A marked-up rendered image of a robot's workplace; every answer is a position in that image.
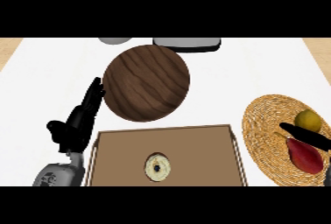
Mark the grey and black appliance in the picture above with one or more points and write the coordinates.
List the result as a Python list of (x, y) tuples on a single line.
[(188, 44)]

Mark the red pear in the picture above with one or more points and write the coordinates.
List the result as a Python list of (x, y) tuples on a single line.
[(306, 156)]

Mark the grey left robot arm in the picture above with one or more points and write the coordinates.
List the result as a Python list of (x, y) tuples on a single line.
[(59, 173)]

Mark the dark brown wooden bowl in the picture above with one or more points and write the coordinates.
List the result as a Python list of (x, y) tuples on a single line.
[(146, 83)]

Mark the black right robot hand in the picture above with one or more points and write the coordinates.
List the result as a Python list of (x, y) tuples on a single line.
[(310, 137)]

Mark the brown tray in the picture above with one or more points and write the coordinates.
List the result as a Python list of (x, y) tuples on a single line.
[(167, 157)]

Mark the grey round object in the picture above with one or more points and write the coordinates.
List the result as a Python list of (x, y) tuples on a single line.
[(114, 40)]

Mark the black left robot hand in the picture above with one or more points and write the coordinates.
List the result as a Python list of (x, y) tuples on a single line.
[(77, 122)]

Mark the woven wicker placemat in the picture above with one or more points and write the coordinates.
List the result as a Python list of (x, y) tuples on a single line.
[(266, 140)]

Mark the yellow lemon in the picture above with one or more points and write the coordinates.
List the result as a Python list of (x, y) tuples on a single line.
[(307, 118)]

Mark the cream cupcake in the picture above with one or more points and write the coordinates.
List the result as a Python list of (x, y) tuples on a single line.
[(157, 167)]

